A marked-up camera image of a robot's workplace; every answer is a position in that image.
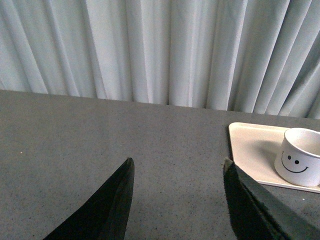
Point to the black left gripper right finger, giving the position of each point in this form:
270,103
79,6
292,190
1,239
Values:
256,214

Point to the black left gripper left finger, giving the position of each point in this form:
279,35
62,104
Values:
104,216

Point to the white mug with black handle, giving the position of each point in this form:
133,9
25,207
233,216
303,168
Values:
298,159

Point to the beige rectangular tray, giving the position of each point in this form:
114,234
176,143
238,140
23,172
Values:
254,150

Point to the light grey curtain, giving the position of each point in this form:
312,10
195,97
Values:
253,56

